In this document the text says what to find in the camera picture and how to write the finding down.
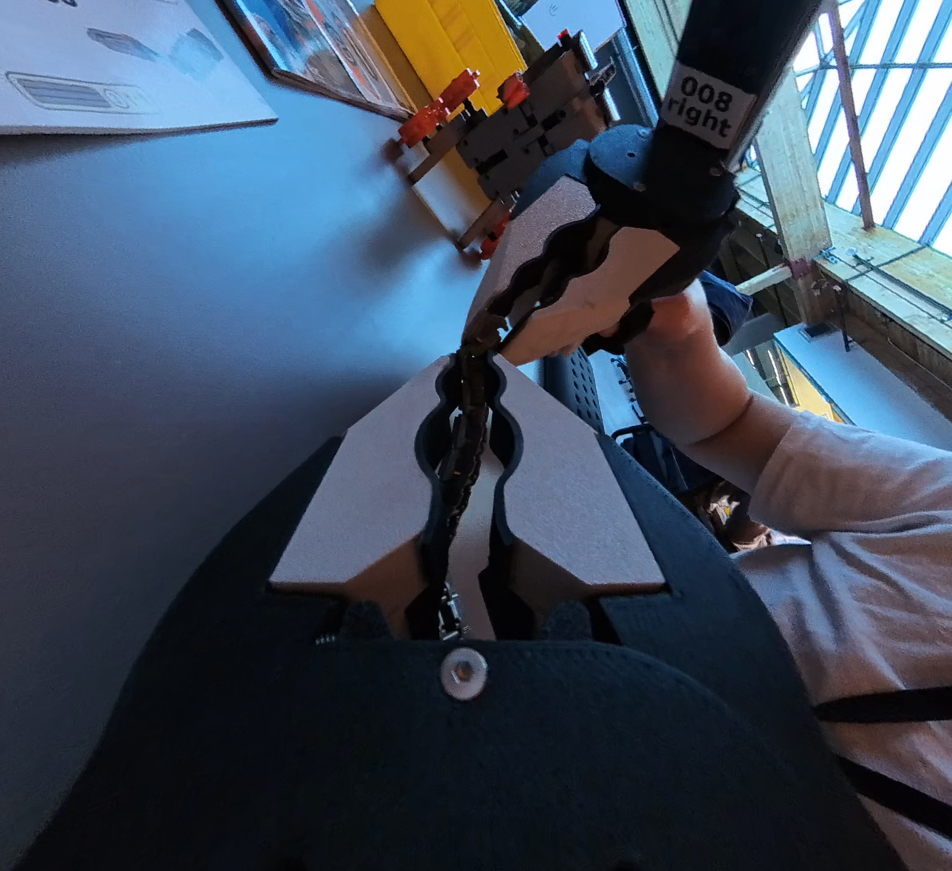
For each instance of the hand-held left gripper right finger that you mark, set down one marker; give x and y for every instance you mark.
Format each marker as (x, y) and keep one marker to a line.
(576, 514)

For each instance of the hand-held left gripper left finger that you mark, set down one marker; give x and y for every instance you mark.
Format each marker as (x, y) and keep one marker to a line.
(357, 506)

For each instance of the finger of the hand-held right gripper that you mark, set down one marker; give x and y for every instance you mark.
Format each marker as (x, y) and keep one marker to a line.
(535, 231)
(602, 283)

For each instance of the grey orange toy robot model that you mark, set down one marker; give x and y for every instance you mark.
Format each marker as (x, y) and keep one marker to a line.
(520, 127)

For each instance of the grey desk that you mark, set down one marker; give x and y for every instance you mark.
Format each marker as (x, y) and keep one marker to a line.
(223, 365)

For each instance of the person's right hand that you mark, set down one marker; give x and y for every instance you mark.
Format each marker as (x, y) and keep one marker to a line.
(677, 313)

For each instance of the black perforated chair back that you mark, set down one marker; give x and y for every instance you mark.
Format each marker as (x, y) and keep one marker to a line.
(576, 388)

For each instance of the yellow plastic bin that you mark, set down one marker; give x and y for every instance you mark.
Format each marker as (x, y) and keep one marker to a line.
(446, 16)

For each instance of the person's pale shirt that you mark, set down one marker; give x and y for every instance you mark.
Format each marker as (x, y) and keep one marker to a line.
(877, 588)

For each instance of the flat blue printed box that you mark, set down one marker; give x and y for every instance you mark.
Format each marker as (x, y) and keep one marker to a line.
(297, 16)

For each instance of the open instruction booklet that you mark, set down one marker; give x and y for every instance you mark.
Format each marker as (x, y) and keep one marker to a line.
(111, 53)

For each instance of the wooden post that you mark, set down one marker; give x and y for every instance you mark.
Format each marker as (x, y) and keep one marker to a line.
(788, 164)

